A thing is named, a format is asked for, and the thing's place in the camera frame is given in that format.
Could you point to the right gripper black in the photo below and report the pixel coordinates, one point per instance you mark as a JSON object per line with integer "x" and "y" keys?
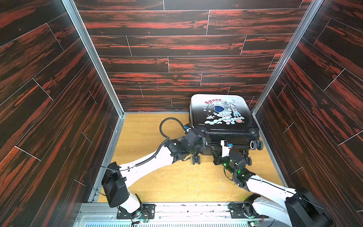
{"x": 220, "y": 156}

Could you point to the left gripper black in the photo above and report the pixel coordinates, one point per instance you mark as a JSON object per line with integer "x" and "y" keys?
{"x": 202, "y": 144}

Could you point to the black white astronaut suitcase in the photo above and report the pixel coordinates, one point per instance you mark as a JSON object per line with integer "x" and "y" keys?
{"x": 226, "y": 117}

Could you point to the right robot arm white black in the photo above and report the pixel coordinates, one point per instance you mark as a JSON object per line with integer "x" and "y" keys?
{"x": 295, "y": 208}

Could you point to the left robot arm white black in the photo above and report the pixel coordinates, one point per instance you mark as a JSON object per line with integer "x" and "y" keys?
{"x": 117, "y": 179}

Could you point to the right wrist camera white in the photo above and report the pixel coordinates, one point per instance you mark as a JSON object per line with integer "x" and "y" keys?
{"x": 226, "y": 147}

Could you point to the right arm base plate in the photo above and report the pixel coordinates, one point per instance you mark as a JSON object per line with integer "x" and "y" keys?
{"x": 242, "y": 210}

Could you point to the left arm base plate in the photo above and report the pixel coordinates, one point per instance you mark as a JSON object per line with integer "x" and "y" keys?
{"x": 145, "y": 212}

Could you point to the aluminium front rail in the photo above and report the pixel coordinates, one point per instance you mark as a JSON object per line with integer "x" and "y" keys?
{"x": 173, "y": 214}

